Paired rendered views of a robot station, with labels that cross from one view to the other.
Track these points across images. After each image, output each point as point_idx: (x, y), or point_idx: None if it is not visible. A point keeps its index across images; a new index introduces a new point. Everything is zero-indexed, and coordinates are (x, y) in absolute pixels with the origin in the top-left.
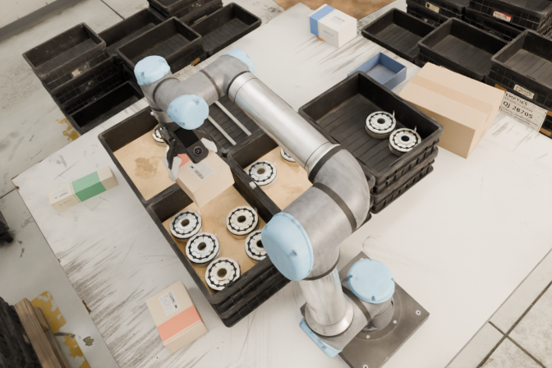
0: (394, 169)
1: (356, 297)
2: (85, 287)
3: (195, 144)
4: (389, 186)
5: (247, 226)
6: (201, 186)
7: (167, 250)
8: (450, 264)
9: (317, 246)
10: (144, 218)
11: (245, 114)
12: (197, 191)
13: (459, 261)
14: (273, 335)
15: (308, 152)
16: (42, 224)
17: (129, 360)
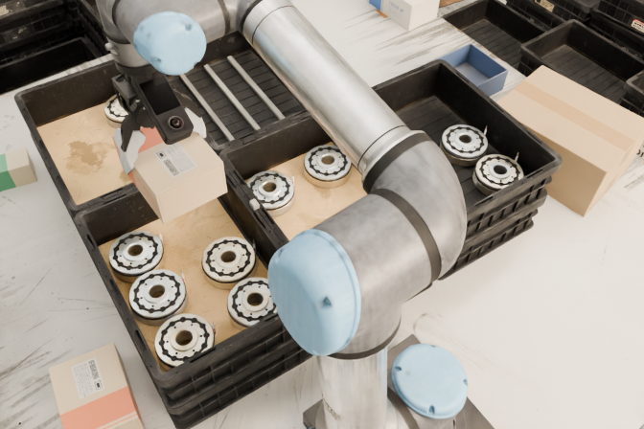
0: (481, 212)
1: (404, 405)
2: None
3: (173, 111)
4: (468, 239)
5: (237, 269)
6: (172, 186)
7: (99, 293)
8: (547, 372)
9: (370, 295)
10: (69, 239)
11: (256, 101)
12: (164, 194)
13: (562, 371)
14: None
15: (370, 136)
16: None
17: None
